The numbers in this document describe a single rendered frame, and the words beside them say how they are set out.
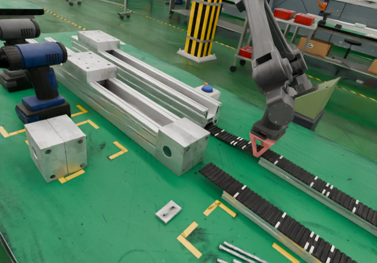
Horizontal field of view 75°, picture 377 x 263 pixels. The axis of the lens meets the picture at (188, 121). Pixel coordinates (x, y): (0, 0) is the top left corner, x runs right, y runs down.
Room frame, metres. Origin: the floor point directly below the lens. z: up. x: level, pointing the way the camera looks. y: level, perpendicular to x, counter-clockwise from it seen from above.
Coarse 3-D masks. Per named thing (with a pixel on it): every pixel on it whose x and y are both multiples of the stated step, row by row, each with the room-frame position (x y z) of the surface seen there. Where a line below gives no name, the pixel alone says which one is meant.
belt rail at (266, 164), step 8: (264, 160) 0.55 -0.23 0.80; (272, 168) 0.54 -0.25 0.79; (280, 168) 0.53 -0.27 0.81; (280, 176) 0.52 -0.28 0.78; (288, 176) 0.52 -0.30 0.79; (296, 184) 0.50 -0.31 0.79; (304, 184) 0.49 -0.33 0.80; (312, 192) 0.47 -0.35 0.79; (320, 200) 0.46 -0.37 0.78; (328, 200) 0.46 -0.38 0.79; (336, 208) 0.44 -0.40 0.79; (344, 208) 0.43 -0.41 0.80; (344, 216) 0.42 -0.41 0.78; (352, 216) 0.42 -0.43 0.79; (360, 224) 0.40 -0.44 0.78; (368, 224) 0.40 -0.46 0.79; (376, 232) 0.39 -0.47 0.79
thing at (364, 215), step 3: (363, 207) 0.43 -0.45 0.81; (366, 207) 0.43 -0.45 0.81; (363, 210) 0.42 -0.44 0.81; (366, 210) 0.43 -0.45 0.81; (369, 210) 0.43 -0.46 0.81; (372, 210) 0.43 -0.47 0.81; (363, 213) 0.41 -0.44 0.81; (366, 213) 0.42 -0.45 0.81; (369, 213) 0.42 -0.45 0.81; (372, 213) 0.42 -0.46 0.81; (360, 216) 0.40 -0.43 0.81; (363, 216) 0.40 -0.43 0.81; (366, 216) 0.41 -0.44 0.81; (369, 216) 0.41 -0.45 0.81; (366, 219) 0.40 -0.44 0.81; (369, 219) 0.40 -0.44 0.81
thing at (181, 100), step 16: (80, 48) 1.07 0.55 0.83; (128, 64) 0.90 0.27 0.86; (144, 64) 0.94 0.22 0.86; (128, 80) 0.88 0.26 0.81; (144, 80) 0.81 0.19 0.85; (160, 80) 0.87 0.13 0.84; (176, 80) 0.84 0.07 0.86; (160, 96) 0.76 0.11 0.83; (176, 96) 0.72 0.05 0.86; (192, 96) 0.77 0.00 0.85; (208, 96) 0.76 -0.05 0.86; (176, 112) 0.71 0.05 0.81; (192, 112) 0.68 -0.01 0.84; (208, 112) 0.67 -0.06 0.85
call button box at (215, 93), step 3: (198, 87) 0.87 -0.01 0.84; (201, 87) 0.87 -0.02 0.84; (198, 90) 0.85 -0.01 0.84; (201, 90) 0.85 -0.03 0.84; (204, 90) 0.85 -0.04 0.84; (213, 90) 0.88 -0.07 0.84; (216, 90) 0.88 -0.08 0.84; (204, 93) 0.83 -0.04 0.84; (207, 93) 0.84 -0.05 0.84; (210, 93) 0.85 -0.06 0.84; (213, 93) 0.85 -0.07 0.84; (216, 93) 0.86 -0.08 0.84; (219, 93) 0.87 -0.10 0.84; (210, 96) 0.82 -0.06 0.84; (213, 96) 0.84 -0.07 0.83; (216, 96) 0.85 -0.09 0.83; (219, 96) 0.88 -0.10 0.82; (216, 99) 0.86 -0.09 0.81
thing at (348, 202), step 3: (348, 195) 0.46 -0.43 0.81; (345, 198) 0.45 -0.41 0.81; (348, 198) 0.45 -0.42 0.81; (351, 198) 0.46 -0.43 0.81; (354, 198) 0.46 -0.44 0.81; (345, 201) 0.44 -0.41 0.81; (348, 201) 0.44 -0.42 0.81; (351, 201) 0.44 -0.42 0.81; (354, 201) 0.45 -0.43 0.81; (342, 204) 0.43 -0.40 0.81; (345, 204) 0.43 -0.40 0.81; (348, 204) 0.43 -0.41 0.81; (351, 204) 0.43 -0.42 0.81; (345, 207) 0.42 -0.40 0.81; (348, 207) 0.42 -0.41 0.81; (351, 207) 0.43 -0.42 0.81
